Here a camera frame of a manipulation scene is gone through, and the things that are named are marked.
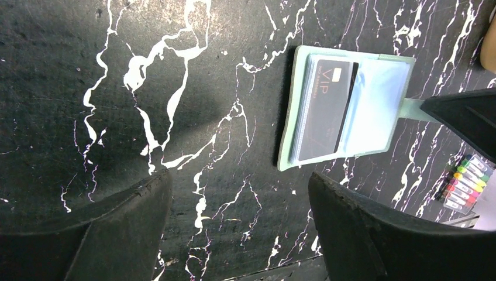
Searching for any aluminium frame rail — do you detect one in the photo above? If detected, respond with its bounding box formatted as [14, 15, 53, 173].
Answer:
[443, 214, 480, 228]

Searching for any orange oval tray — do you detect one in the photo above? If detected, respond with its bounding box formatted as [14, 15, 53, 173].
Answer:
[480, 20, 495, 73]

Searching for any green card holder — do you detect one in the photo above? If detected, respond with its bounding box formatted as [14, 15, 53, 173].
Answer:
[277, 45, 433, 172]

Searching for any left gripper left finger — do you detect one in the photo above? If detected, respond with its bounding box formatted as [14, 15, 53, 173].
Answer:
[1, 169, 173, 280]

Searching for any pack of coloured markers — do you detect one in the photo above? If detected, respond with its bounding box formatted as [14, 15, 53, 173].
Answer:
[436, 155, 495, 215]

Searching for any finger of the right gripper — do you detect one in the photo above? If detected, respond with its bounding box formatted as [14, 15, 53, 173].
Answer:
[420, 88, 495, 163]

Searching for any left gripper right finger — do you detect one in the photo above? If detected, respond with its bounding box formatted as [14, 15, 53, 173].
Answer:
[308, 172, 495, 280]

